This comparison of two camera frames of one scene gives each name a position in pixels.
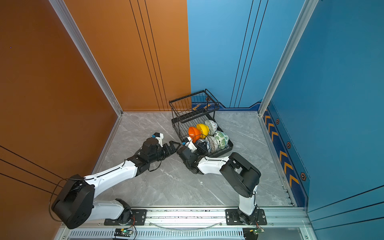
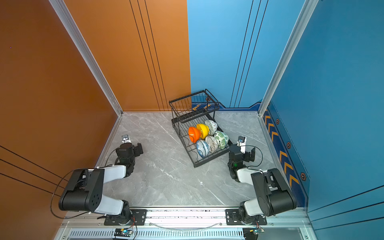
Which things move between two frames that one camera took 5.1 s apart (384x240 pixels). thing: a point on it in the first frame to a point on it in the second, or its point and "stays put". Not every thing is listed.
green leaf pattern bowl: [222, 138] stays put
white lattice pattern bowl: [214, 143] stays put
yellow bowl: [204, 130] stays put
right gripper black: [203, 150] to [247, 158]
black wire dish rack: [192, 117] stays put
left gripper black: [172, 150] to [138, 149]
